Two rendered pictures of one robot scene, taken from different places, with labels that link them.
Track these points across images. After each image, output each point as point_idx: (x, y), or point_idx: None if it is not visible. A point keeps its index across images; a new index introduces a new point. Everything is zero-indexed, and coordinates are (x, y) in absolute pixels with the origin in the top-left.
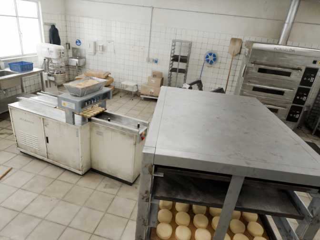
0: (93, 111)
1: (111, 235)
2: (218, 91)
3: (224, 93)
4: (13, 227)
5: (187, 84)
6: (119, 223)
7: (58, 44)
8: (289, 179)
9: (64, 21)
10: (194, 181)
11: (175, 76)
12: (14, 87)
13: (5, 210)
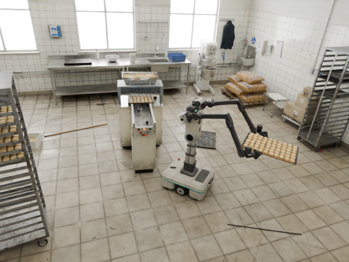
0: (139, 100)
1: (82, 184)
2: (221, 117)
3: (227, 121)
4: (66, 149)
5: (219, 101)
6: (94, 184)
7: (231, 40)
8: None
9: (247, 16)
10: None
11: (343, 103)
12: (174, 74)
13: (75, 141)
